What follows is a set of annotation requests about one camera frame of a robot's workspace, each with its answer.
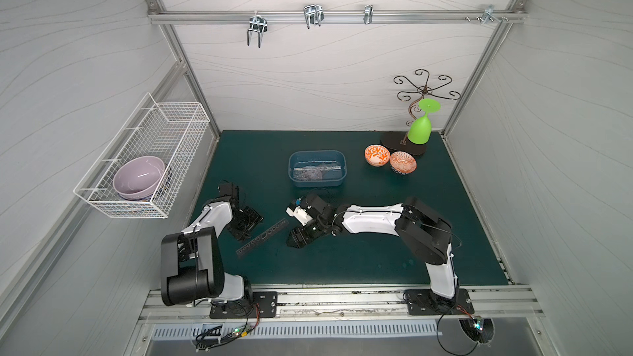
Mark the blue plastic storage box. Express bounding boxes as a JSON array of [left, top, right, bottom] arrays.
[[288, 150, 347, 188]]

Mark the metal double hook centre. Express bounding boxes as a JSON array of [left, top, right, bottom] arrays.
[[303, 4, 325, 29]]

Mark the aluminium top rail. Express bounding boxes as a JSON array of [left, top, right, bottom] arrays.
[[148, 9, 528, 26]]

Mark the metal hook right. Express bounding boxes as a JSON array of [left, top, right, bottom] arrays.
[[465, 5, 509, 25]]

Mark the green plastic goblet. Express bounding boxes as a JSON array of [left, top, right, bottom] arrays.
[[407, 98, 441, 145]]

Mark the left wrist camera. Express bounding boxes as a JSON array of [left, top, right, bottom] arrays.
[[218, 181, 240, 209]]

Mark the black metal cup stand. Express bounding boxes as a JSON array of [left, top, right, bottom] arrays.
[[380, 69, 462, 157]]

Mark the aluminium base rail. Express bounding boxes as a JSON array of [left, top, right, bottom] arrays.
[[138, 284, 545, 324]]

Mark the metal single hook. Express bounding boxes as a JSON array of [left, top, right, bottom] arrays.
[[364, 5, 374, 25]]

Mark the dark straight stencil ruler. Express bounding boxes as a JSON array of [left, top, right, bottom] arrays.
[[236, 219, 288, 259]]

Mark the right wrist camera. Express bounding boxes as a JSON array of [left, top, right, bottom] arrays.
[[286, 192, 331, 226]]

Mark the orange patterned bowl left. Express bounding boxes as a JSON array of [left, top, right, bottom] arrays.
[[364, 144, 391, 167]]

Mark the orange patterned bowl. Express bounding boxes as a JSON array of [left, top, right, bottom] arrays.
[[364, 144, 391, 167], [389, 151, 417, 175]]

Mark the orange patterned bowl right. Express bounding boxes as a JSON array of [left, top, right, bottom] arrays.
[[389, 151, 417, 175]]

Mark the green table mat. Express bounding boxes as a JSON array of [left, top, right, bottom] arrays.
[[188, 130, 508, 285]]

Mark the purple bowl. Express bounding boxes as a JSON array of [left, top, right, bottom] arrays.
[[112, 156, 166, 200]]

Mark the long thin clear ruler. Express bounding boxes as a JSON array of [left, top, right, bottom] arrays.
[[293, 165, 342, 172]]

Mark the metal double hook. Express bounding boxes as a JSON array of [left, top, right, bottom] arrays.
[[303, 4, 325, 29], [247, 15, 268, 48]]

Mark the white slotted cable duct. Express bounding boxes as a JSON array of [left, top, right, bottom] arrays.
[[152, 320, 443, 341]]

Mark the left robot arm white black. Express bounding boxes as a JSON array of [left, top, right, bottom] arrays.
[[160, 200, 254, 306]]

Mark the white wire basket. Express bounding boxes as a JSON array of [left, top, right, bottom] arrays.
[[74, 93, 209, 219]]

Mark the clear stencil template ruler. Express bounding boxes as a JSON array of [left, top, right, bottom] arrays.
[[293, 163, 342, 181]]

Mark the metal double hook left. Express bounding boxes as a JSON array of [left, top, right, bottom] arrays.
[[247, 15, 268, 48]]

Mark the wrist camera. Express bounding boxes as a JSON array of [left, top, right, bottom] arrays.
[[286, 192, 331, 226], [218, 181, 240, 209]]

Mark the blue semicircle protractor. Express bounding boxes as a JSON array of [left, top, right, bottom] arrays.
[[298, 171, 323, 181]]

